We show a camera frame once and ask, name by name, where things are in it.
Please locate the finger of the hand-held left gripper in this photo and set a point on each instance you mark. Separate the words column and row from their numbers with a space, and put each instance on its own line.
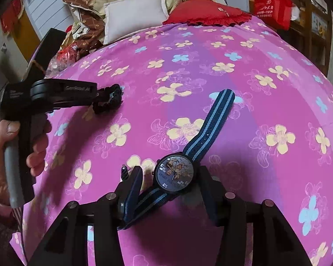
column 102, row 95

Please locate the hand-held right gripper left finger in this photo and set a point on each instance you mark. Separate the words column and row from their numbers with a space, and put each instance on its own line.
column 136, row 191

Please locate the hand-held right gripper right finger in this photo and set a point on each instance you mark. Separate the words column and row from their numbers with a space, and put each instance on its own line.
column 211, row 199

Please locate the person's left forearm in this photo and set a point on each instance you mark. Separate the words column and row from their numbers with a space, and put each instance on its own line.
column 0, row 232

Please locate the person's left hand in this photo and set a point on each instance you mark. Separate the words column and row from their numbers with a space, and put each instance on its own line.
column 0, row 149

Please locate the clear plastic bag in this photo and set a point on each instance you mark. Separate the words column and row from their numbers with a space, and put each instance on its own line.
column 57, row 65

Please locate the red packet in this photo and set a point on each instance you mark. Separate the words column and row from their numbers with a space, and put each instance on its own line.
column 68, row 52

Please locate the wooden door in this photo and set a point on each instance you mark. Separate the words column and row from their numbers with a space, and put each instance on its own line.
column 25, row 38

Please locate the brown patterned quilt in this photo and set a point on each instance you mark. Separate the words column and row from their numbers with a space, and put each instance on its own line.
column 86, row 22

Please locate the white pillow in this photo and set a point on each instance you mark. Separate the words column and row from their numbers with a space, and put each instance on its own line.
column 136, row 16

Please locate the pink floral blanket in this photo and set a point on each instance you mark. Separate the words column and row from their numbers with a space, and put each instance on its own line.
column 238, row 116

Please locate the red door hanging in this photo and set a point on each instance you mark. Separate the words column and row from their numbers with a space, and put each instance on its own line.
column 12, row 13

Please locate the red frilled cushion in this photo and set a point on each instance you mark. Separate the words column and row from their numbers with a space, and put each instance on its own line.
column 208, row 12

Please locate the red shopping bag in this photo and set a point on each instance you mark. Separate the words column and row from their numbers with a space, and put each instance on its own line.
column 272, row 8

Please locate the wooden shelf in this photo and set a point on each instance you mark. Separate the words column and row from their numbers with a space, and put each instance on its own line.
column 316, row 33

